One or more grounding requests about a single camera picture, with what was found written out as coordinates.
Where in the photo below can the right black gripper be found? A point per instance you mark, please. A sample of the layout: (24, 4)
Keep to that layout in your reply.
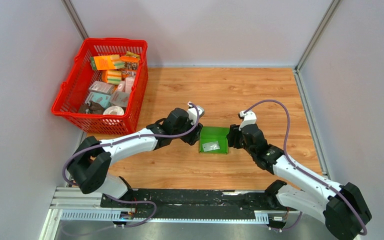
(233, 135)

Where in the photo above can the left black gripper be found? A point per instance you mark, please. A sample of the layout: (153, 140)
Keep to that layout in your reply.
(193, 137)

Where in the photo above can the green paper box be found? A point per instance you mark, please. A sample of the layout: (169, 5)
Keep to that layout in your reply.
(212, 134)

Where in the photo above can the clear plastic wrapper scrap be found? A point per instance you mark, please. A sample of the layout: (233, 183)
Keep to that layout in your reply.
(210, 146)

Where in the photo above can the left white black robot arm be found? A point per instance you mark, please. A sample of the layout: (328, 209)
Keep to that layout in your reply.
(89, 165)

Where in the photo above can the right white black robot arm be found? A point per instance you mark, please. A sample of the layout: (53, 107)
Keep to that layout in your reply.
(311, 185)

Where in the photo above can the grey pink carton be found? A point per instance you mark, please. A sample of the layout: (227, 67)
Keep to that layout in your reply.
(119, 98)

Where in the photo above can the white tape roll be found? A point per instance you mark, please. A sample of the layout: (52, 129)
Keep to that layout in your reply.
(114, 110)

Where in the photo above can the teal small carton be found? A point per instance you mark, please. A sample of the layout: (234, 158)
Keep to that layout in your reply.
(99, 98)

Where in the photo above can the striped sponge stack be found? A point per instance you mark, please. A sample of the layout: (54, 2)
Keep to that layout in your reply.
(113, 77)

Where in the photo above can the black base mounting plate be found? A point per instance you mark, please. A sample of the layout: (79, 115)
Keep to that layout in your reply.
(202, 204)

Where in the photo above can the grey small carton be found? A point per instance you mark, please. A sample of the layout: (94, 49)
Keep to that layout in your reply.
(101, 87)

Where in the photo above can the orange sponge pack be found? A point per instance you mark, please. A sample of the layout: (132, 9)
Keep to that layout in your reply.
(106, 62)

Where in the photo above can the red plastic basket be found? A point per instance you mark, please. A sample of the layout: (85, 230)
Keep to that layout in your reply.
(74, 90)

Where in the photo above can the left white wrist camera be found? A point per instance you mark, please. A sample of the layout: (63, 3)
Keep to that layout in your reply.
(194, 112)

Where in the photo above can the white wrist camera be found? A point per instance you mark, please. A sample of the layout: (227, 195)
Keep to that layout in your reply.
(194, 112)
(247, 117)

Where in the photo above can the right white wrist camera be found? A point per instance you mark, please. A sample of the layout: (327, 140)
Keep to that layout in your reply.
(247, 117)

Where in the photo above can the aluminium frame rail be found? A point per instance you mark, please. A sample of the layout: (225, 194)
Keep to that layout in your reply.
(70, 204)

